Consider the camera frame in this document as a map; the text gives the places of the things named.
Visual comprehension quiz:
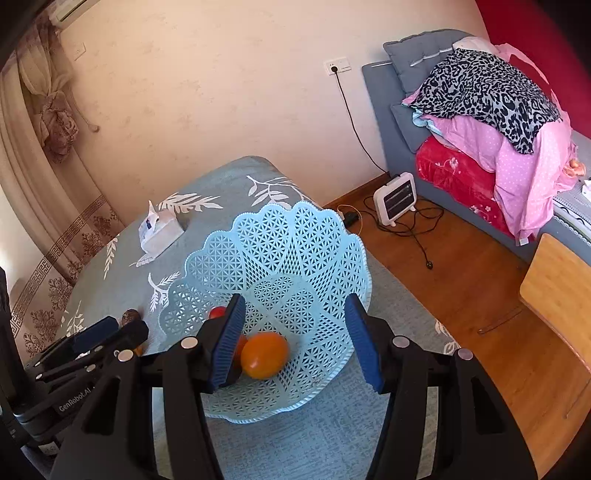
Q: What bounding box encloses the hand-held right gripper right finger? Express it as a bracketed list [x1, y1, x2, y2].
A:
[344, 294, 539, 480]

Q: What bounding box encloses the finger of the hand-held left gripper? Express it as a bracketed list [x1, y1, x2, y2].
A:
[25, 316, 120, 370]
[37, 320, 149, 393]

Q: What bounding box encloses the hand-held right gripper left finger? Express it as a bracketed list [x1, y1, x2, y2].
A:
[48, 294, 247, 480]

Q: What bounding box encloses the light blue plastic basket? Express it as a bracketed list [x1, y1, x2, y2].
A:
[158, 200, 373, 424]

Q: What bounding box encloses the white tissue pack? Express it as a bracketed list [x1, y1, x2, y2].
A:
[139, 200, 185, 256]

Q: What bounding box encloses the beige patterned curtain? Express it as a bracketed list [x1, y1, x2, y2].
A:
[0, 83, 126, 365]

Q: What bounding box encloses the white space heater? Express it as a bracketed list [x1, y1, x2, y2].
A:
[373, 172, 419, 228]

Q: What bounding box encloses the grey-blue leaf print bedspread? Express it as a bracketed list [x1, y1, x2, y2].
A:
[62, 155, 462, 480]

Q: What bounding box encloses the red floral blanket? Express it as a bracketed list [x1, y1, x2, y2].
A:
[414, 135, 536, 241]

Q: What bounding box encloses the wooden folding table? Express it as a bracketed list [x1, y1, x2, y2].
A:
[477, 233, 591, 372]

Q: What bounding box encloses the floral tied curtain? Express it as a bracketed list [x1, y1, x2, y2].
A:
[0, 9, 100, 164]

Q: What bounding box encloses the grey sofa cushion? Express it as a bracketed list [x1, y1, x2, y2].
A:
[390, 102, 428, 155]

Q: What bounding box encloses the pink polka dot quilt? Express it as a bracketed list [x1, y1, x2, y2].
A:
[402, 41, 580, 245]

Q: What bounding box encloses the light blue sheet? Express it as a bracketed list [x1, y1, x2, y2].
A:
[411, 108, 444, 134]

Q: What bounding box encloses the grey lace sofa cover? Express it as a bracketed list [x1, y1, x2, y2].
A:
[551, 185, 591, 241]

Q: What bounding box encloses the grey sofa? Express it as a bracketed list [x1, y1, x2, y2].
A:
[361, 28, 591, 266]

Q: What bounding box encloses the leopard print blanket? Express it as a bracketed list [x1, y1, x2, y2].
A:
[402, 47, 564, 155]

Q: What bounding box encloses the grey quilted cushion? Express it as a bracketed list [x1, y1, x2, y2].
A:
[383, 28, 472, 84]

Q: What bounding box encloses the white pillow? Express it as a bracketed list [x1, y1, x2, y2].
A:
[452, 36, 499, 55]

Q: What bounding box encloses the white air conditioner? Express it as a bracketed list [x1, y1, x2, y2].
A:
[48, 0, 100, 21]

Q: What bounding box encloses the red fabric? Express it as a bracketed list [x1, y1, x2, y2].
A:
[475, 0, 591, 141]

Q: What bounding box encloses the black heater cable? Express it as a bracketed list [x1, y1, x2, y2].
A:
[355, 196, 446, 271]

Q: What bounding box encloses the black power cable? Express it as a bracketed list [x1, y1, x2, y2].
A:
[332, 69, 393, 176]

